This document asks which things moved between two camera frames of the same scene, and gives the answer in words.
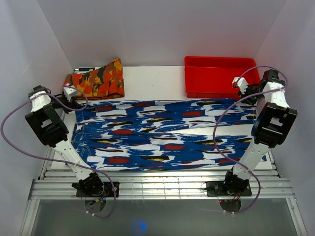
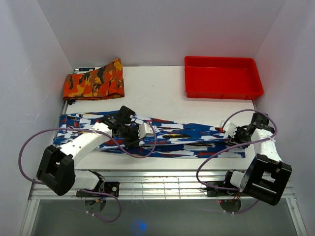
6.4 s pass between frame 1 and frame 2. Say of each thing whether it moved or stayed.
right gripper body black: moved
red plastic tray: stayed
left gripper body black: moved
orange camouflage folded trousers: stayed
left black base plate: stayed
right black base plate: stayed
